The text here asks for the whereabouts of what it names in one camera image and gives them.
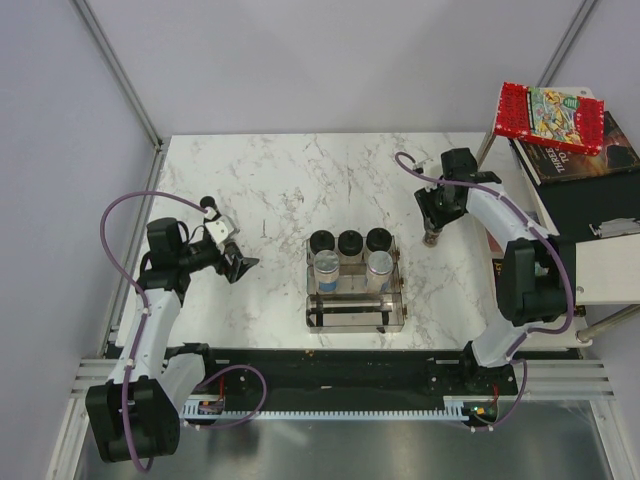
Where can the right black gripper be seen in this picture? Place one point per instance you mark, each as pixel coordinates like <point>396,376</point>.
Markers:
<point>433,218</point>

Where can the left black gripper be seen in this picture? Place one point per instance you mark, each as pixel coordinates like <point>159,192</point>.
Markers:
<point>239,266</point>

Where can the black-cap spice bottle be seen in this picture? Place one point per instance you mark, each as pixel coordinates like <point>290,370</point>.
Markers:
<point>431,237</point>
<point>208,202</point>

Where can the blue-label bottle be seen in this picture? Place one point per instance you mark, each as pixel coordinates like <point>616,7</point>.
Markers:
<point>380,267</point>
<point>326,267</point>

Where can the black knob-lid glass jar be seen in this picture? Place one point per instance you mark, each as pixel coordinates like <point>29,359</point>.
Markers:
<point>321,240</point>

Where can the clear three-slot organizer tray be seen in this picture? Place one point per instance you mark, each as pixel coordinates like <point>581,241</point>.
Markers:
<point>351,308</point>

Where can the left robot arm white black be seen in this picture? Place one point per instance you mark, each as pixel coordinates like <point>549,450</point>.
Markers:
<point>134,415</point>

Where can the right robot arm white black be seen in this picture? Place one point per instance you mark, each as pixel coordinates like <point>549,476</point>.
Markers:
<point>489,203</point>

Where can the dark hardcover book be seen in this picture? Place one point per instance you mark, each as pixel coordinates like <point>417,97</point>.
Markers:
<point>546,165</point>

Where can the black clipboard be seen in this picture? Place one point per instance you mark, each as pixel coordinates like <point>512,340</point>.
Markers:
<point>593,208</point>

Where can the red children's book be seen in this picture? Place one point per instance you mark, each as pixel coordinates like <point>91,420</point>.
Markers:
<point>550,118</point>

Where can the white side table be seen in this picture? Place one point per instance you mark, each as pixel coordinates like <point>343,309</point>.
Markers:
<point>607,269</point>

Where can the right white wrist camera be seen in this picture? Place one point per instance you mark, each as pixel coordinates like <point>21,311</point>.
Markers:
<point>424,163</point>

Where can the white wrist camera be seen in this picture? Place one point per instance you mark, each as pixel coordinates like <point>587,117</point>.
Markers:
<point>424,163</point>
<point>220,227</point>

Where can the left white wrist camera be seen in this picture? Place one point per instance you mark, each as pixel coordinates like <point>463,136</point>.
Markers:
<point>220,227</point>

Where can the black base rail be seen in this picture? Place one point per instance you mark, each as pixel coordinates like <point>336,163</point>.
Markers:
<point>337,380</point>

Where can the white slotted cable duct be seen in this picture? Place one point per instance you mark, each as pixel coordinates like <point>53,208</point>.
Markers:
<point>206,410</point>

